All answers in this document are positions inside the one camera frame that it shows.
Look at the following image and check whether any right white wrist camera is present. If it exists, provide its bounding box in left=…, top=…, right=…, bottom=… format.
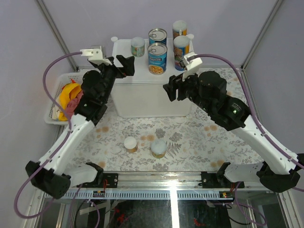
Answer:
left=180, top=51, right=203, bottom=81

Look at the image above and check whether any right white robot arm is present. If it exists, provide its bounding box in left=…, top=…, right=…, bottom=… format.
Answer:
left=163, top=71, right=304, bottom=193

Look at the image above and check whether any white plastic laundry basket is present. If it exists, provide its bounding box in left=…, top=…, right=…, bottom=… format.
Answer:
left=44, top=72, right=84, bottom=126

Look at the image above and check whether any blue can pull-tab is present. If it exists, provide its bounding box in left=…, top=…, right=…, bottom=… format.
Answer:
left=147, top=43, right=168, bottom=75
left=148, top=28, right=167, bottom=45

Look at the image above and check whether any white patterned cloth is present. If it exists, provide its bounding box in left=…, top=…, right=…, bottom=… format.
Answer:
left=52, top=105, right=65, bottom=121

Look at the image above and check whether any aluminium front rail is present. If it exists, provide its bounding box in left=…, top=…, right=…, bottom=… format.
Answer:
left=35, top=170, right=238, bottom=200

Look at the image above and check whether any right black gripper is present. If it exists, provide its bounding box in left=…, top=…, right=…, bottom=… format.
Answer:
left=162, top=66, right=212, bottom=113

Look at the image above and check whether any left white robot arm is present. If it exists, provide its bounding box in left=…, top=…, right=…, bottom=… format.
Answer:
left=26, top=55, right=135, bottom=199

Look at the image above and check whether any short can white lid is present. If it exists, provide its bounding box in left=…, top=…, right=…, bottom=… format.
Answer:
left=124, top=136, right=138, bottom=153

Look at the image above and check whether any white plastic storage cabinet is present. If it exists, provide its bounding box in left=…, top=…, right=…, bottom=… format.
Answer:
left=111, top=38, right=192, bottom=118

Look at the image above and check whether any pink cloth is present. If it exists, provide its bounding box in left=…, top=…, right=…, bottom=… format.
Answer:
left=65, top=91, right=83, bottom=118

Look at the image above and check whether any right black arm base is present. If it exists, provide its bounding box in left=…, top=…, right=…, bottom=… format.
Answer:
left=199, top=162, right=246, bottom=191

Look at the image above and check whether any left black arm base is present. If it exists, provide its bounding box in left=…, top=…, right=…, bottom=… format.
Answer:
left=81, top=162, right=118, bottom=189

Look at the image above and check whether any short can clear lid front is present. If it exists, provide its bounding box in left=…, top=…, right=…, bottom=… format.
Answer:
left=151, top=139, right=167, bottom=159

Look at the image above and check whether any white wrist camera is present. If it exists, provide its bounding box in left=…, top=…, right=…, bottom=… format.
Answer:
left=80, top=45, right=112, bottom=66
left=180, top=51, right=203, bottom=81

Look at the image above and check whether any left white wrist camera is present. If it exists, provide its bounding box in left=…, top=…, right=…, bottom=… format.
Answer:
left=80, top=45, right=112, bottom=66

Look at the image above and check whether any yellow cloth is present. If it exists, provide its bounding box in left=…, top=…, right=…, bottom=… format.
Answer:
left=57, top=79, right=82, bottom=110

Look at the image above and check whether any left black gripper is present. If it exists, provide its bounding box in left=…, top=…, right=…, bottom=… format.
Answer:
left=94, top=55, right=134, bottom=102

